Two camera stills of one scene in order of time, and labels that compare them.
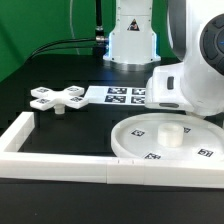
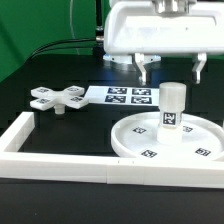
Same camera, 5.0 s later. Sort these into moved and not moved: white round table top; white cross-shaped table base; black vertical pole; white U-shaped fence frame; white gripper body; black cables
Moved: white gripper body; white round table top
Not moved: white U-shaped fence frame; black vertical pole; black cables; white cross-shaped table base
